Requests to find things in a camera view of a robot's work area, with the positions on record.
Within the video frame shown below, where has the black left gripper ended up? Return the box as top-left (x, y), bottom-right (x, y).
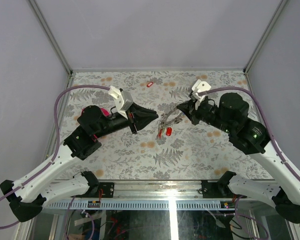
top-left (95, 102), bottom-right (159, 139)

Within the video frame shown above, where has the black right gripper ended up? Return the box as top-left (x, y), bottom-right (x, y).
top-left (176, 95), bottom-right (234, 134)

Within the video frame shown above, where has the large metal keyring with keys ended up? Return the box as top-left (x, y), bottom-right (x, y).
top-left (157, 103), bottom-right (184, 139)

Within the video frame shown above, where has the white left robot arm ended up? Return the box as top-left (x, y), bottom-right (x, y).
top-left (0, 103), bottom-right (158, 222)

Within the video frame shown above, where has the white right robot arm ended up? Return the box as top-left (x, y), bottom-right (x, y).
top-left (177, 92), bottom-right (300, 224)

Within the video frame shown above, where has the crumpled pink cloth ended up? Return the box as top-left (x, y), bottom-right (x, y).
top-left (100, 108), bottom-right (110, 118)

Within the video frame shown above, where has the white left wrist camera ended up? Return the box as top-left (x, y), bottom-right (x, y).
top-left (108, 85), bottom-right (133, 119)

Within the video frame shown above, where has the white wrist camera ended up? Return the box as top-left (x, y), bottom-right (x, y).
top-left (108, 85), bottom-right (133, 119)
top-left (190, 79), bottom-right (211, 103)

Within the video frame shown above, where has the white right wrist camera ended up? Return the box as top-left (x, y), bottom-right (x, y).
top-left (190, 79), bottom-right (211, 103)

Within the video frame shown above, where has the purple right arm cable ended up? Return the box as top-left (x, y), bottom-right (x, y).
top-left (204, 86), bottom-right (300, 240)

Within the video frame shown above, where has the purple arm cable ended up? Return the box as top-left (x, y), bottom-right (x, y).
top-left (204, 86), bottom-right (300, 240)
top-left (0, 84), bottom-right (112, 240)

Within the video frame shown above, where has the aluminium front rail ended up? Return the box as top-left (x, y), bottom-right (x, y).
top-left (41, 180), bottom-right (239, 211)

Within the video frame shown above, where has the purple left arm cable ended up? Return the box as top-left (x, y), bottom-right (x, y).
top-left (0, 84), bottom-right (112, 240)

